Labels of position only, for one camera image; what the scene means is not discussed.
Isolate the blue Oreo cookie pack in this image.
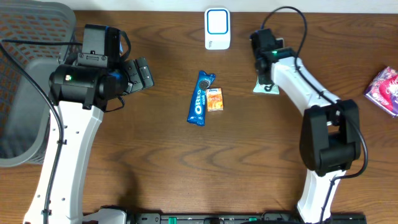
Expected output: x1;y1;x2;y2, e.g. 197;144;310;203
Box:
187;70;216;126

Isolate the white barcode scanner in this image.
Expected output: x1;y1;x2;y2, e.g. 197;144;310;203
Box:
204;7;231;50

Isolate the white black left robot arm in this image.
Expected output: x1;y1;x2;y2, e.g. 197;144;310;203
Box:
23;57;154;223

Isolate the purple Carefree pad pack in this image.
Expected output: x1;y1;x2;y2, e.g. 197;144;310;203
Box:
364;67;397;117

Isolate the green wet wipes pack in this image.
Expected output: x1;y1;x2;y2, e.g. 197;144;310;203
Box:
253;79;279;95

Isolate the grey plastic basket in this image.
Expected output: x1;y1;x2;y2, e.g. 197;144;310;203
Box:
1;1;76;167

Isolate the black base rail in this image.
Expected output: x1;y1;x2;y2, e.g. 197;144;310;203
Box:
82;212;368;224

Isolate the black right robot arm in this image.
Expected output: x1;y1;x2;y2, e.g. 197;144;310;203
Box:
254;48;361;223

